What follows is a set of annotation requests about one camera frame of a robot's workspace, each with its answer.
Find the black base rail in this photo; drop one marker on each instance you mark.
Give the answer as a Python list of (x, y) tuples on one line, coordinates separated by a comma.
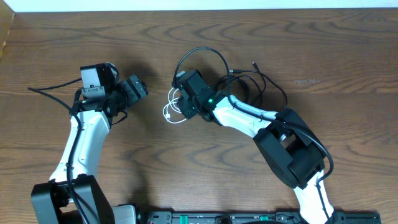
[(167, 217)]

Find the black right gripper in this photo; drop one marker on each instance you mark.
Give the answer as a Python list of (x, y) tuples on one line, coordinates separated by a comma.
[(181, 104)]

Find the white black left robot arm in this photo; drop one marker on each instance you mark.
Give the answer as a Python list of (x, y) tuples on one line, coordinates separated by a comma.
[(72, 194)]

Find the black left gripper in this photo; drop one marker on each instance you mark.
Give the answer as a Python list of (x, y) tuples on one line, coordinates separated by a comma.
[(134, 96)]

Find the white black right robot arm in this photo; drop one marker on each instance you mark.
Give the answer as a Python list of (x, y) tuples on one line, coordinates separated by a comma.
[(291, 150)]

